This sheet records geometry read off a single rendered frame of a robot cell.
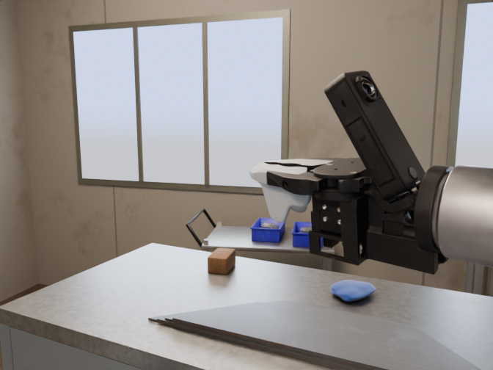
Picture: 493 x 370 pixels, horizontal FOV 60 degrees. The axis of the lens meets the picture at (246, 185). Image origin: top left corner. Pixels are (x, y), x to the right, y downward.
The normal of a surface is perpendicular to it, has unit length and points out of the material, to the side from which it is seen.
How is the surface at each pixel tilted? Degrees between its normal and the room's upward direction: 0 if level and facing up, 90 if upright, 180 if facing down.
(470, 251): 126
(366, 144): 98
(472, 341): 0
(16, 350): 90
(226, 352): 0
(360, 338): 0
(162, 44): 90
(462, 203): 69
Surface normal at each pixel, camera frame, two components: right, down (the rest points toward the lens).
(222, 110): -0.30, 0.15
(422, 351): 0.00, -0.99
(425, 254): -0.68, 0.25
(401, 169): 0.58, -0.39
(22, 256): 0.95, 0.05
